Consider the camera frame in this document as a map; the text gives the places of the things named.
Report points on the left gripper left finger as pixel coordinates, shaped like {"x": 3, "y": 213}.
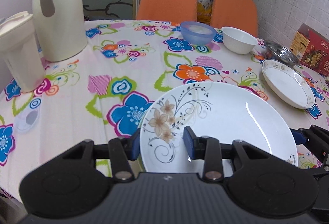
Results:
{"x": 120, "y": 151}

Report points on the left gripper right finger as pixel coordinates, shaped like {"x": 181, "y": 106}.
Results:
{"x": 208, "y": 149}

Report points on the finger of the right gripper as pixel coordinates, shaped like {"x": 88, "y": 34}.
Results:
{"x": 299, "y": 136}

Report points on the white floral plate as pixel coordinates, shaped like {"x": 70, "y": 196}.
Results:
{"x": 218, "y": 110}

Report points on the white bowl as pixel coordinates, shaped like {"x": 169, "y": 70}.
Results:
{"x": 238, "y": 41}

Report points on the blue plastic bowl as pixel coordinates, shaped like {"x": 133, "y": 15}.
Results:
{"x": 197, "y": 33}

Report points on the gold rimmed white plate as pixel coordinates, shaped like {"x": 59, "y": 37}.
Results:
{"x": 292, "y": 88}

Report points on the floral tablecloth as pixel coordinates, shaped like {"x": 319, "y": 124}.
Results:
{"x": 102, "y": 92}

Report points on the red cracker box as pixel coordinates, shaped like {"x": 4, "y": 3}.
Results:
{"x": 311, "y": 49}

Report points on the stainless steel bowl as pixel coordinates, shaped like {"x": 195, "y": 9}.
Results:
{"x": 280, "y": 53}

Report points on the right orange chair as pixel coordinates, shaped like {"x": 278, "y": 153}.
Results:
{"x": 240, "y": 14}

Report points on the orange chair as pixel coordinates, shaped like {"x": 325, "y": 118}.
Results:
{"x": 240, "y": 14}
{"x": 167, "y": 10}

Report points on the white plastic pitcher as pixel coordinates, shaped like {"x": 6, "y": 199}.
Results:
{"x": 20, "y": 52}

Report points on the cream thermos jug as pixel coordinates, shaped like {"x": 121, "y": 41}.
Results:
{"x": 60, "y": 28}

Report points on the left orange chair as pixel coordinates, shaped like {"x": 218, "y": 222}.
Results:
{"x": 167, "y": 10}

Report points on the yellow snack bag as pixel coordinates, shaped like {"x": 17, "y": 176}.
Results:
{"x": 204, "y": 9}

